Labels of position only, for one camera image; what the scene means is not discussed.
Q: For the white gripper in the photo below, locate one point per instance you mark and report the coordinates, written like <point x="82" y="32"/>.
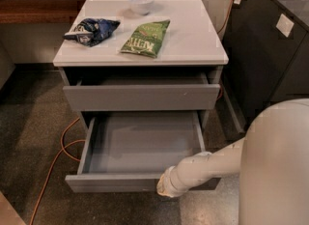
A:
<point x="174" y="178"/>

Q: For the grey drawer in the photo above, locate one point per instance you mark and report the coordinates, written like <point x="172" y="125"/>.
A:
<point x="143" y="93"/>
<point x="128" y="152"/>

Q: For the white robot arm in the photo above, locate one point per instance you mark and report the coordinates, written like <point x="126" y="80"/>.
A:
<point x="272" y="161"/>

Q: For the grey top drawer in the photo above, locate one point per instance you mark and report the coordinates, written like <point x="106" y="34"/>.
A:
<point x="143" y="93"/>

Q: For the grey three-drawer cabinet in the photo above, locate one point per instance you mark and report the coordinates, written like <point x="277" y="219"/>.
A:
<point x="191" y="45"/>

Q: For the green chip bag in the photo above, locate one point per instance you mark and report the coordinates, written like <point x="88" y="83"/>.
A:
<point x="147" y="39"/>

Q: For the blue chip bag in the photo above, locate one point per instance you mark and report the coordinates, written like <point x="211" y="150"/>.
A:
<point x="92" y="31"/>

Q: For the dark grey bin cabinet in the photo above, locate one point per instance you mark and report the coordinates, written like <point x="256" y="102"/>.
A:
<point x="264" y="66"/>

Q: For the white bowl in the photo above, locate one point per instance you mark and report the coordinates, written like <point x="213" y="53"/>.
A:
<point x="141" y="7"/>

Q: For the white label on cabinet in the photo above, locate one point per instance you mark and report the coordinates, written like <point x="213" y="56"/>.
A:
<point x="285" y="25"/>

